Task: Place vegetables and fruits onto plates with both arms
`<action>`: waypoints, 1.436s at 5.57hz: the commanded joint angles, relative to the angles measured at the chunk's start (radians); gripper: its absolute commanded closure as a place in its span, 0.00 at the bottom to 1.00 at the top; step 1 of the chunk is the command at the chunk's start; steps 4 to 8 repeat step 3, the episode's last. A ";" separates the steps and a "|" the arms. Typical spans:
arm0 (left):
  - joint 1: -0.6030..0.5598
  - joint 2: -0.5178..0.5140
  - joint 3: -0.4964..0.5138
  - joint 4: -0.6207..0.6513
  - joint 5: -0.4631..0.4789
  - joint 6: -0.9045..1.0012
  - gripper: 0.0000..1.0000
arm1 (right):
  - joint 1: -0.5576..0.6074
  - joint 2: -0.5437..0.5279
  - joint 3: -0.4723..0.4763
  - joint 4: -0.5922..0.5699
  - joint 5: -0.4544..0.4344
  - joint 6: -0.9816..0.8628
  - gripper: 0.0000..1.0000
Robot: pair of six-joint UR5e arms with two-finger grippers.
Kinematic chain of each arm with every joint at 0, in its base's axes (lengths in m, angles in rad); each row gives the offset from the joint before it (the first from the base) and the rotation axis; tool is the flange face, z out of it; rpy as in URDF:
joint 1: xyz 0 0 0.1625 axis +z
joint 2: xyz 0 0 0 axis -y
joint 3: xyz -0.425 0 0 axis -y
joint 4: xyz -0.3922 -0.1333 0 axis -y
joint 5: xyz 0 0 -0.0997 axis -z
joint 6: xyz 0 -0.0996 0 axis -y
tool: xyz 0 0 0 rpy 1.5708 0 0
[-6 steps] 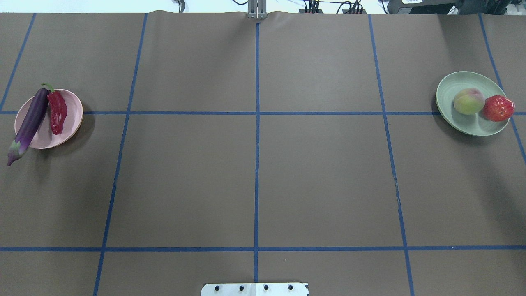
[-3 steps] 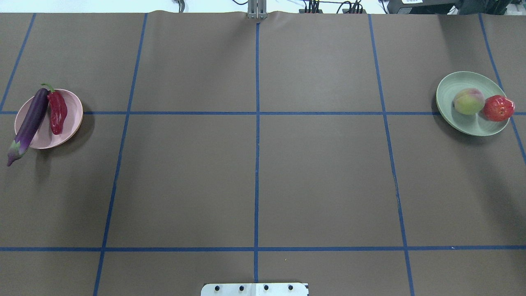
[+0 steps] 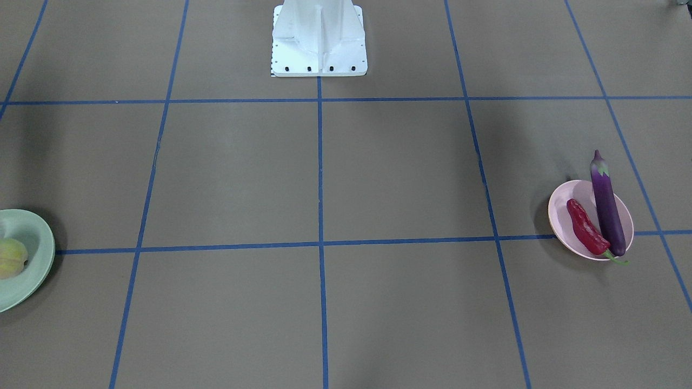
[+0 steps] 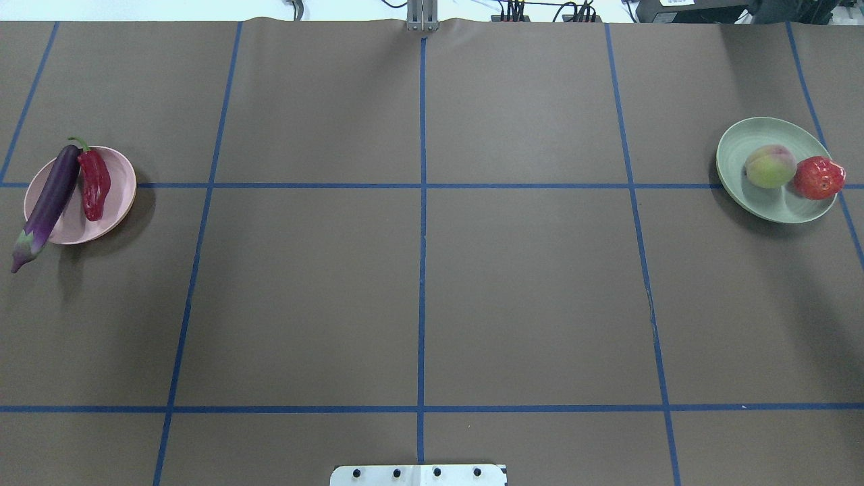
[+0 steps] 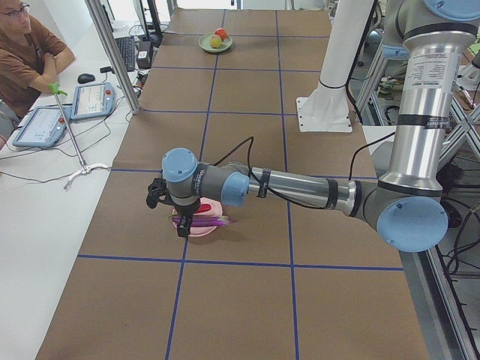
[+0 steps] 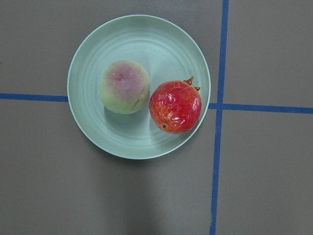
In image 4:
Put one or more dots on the aluminium frame post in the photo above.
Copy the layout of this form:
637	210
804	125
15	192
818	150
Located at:
422	15

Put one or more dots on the red chili pepper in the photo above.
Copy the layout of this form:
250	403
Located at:
97	180

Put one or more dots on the pale green peach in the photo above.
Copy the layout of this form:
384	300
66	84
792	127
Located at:
770	166

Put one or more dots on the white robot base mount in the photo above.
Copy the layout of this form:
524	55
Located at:
420	474

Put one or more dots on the pink plate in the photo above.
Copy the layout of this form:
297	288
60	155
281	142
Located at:
73	228

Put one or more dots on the red pomegranate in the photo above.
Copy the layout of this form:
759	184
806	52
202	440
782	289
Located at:
818	178

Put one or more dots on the purple eggplant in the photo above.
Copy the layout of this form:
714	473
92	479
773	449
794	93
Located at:
54	198

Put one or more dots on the light green plate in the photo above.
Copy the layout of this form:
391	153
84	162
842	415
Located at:
781	205

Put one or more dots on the black monitor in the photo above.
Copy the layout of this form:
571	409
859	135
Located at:
729	12

